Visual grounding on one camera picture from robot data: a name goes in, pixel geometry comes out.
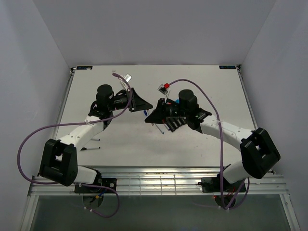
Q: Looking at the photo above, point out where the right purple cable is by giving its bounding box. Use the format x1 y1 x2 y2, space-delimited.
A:
163 78 250 210

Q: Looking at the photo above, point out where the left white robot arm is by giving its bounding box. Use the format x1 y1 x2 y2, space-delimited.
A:
39 84 153 192

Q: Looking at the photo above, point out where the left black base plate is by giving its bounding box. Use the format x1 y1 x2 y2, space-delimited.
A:
74 178 117 194

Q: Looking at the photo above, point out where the orange cap highlighter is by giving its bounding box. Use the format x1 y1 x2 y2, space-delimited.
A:
169 118 180 129

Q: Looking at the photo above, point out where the left blue corner label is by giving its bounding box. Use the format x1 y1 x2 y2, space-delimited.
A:
76 66 93 70

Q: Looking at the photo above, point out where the purple cap highlighter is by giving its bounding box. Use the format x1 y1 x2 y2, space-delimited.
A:
175 117 183 127

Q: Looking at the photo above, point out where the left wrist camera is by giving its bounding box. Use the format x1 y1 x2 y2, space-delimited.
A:
95 73 133 108

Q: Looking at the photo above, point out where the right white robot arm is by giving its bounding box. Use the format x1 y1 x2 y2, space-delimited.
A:
145 99 281 191

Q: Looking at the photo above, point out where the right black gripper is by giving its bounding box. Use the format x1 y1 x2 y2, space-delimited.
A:
145 98 188 124

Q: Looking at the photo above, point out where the black thin pen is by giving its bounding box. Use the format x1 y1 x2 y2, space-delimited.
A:
81 147 101 151

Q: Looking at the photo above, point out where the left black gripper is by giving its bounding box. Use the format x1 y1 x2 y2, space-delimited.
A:
108 88 153 113

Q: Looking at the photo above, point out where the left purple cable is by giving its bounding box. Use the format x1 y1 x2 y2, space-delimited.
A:
17 73 134 218

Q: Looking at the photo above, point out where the aluminium frame rail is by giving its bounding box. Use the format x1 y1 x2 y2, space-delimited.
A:
27 166 289 197

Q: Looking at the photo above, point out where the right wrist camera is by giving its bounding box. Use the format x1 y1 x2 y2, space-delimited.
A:
156 83 200 115

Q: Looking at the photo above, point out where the pink cap highlighter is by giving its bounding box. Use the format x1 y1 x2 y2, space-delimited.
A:
165 119 176 132

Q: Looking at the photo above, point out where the purple cable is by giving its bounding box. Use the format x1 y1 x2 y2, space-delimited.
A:
17 73 134 218
163 78 250 210

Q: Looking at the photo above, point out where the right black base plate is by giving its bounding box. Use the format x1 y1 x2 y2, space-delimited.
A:
197 177 242 193

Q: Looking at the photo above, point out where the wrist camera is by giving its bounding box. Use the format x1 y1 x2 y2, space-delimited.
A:
95 73 133 108
156 83 200 115

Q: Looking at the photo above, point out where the blue corner label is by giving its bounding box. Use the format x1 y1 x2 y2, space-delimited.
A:
76 66 93 70
219 65 236 70

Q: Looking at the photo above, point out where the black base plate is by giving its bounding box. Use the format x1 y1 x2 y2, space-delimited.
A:
74 178 117 194
197 177 242 193

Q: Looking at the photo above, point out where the right blue corner label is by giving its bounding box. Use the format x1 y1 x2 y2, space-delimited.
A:
219 65 236 70

